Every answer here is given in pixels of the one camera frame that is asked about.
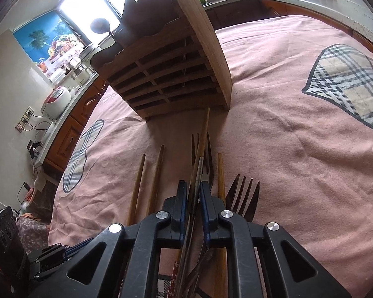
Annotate white and pink rice cooker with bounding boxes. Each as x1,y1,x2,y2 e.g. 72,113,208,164
40,85,73,120

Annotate floral cloth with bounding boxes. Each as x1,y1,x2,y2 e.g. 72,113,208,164
17,214,52,255

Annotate kitchen window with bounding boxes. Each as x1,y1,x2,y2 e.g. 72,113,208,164
58,0,206,48

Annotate small black clamp stand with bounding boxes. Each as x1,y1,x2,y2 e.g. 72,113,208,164
26,141,43,159

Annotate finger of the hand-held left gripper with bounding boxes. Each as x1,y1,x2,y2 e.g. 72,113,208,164
34,238,92,281

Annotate wall power outlets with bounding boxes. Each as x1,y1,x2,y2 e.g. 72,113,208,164
15,106,35,131

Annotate metal fork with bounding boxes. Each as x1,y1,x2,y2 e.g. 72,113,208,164
191,132,213,184
185,248,213,298
225,174,261,223

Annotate pink blanket with plaid hearts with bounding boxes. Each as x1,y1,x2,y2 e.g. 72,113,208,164
48,14,373,298

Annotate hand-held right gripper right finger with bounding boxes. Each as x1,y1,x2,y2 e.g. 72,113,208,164
200,181,352,298

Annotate brown wooden chopstick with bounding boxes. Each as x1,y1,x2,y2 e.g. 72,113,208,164
145,145,165,217
217,153,228,298
174,108,211,298
126,154,146,227

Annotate slatted wooden utensil holder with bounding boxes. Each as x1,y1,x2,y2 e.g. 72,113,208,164
90,0,233,121

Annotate palm tree fruit poster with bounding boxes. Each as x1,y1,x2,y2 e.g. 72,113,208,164
12,9,83,69

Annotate small white electric pot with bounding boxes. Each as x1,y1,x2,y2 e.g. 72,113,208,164
69,64,93,84

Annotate red floral patterned chopstick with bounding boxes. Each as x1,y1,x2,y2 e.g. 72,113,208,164
170,251,181,298

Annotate paper towel roll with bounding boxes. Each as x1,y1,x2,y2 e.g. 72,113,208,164
49,68,65,83

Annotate black power cable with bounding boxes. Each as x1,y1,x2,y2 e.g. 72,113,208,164
25,112,55,131

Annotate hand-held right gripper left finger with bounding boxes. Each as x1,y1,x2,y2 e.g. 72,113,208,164
28,180,187,298

